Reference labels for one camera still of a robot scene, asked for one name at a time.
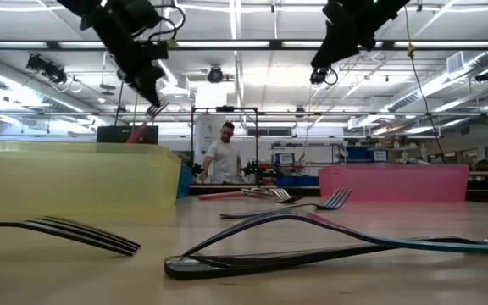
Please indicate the blue plastic bin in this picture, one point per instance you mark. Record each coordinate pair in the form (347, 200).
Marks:
(184, 182)

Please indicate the white cabinet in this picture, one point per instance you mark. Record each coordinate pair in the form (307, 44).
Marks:
(203, 140)

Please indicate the black metal fork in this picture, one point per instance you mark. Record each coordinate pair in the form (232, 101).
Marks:
(227, 267)
(79, 235)

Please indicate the yellow translucent plastic bin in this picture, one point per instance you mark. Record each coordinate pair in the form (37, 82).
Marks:
(57, 178)

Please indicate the silver ventilation duct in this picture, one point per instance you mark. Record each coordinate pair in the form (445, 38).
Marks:
(460, 80)

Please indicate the overhead frame beam with lights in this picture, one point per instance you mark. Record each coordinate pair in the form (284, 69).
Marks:
(275, 44)

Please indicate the blue shelf bins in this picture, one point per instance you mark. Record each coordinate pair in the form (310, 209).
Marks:
(356, 153)

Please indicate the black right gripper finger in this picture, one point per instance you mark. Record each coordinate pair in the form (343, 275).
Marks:
(340, 51)
(322, 55)

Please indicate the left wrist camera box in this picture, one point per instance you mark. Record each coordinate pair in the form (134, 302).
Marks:
(155, 50)

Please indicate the blue crates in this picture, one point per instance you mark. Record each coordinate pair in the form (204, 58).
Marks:
(299, 181)

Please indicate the black monitor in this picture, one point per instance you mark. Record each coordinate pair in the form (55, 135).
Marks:
(112, 134)

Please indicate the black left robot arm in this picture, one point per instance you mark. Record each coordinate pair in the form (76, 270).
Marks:
(112, 12)

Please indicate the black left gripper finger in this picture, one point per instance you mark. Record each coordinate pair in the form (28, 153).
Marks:
(156, 80)
(148, 94)

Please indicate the pink plastic bin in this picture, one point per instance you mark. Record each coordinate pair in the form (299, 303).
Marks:
(396, 184)

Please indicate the black metal rig frame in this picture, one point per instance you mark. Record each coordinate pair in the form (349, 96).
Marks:
(225, 109)

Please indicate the person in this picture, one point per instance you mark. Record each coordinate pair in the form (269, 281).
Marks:
(225, 161)

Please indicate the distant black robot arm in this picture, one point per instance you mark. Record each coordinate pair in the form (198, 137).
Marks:
(197, 170)
(256, 169)

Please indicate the black ceiling-hung camera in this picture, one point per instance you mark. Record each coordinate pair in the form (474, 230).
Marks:
(215, 75)
(318, 76)

